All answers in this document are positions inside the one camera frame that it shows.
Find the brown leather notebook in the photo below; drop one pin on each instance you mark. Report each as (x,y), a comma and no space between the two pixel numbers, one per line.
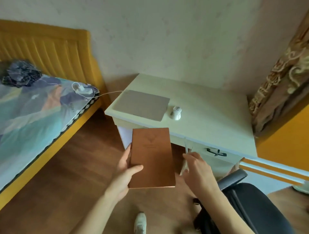
(152,158)

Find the cream wooden desk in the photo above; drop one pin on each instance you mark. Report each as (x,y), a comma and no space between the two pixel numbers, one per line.
(193,115)

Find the person's right hand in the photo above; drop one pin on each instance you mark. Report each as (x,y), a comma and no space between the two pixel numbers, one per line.
(199,172)

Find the person's right forearm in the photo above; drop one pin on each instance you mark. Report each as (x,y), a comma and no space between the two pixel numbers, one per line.
(223,212)

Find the white computer mouse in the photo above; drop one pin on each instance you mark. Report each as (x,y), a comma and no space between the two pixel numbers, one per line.
(176,112)

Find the black office chair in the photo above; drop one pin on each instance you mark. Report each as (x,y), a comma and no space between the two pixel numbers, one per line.
(246,205)

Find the yellow bed frame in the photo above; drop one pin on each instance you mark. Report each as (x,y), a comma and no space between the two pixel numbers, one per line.
(58,67)

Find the person's right fingers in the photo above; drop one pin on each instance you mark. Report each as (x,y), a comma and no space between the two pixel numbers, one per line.
(189,160)

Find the white charger adapter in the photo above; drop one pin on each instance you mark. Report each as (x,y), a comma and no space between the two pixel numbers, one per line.
(83,89)

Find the brown patterned curtain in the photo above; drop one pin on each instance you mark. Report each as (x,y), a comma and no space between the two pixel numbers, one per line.
(281,79)

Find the white pen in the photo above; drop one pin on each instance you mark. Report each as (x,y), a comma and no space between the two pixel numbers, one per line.
(186,147)

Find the dark crumpled cloth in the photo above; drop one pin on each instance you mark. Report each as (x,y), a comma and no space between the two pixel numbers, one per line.
(21,73)

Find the person's white shoe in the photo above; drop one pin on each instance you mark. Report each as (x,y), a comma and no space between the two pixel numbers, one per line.
(140,223)

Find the person's left thumb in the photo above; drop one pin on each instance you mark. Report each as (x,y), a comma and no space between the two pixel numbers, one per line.
(134,170)

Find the orange white striped board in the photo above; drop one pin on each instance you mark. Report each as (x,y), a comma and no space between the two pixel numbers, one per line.
(274,170)

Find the patterned bed sheet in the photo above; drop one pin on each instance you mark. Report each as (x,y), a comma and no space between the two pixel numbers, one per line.
(36,113)

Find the person's left forearm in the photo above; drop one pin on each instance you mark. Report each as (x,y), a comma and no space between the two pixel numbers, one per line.
(90,217)

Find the grey laptop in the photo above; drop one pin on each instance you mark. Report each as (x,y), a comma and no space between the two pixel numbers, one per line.
(142,104)

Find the person's left hand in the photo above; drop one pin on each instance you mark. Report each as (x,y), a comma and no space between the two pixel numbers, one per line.
(120,177)

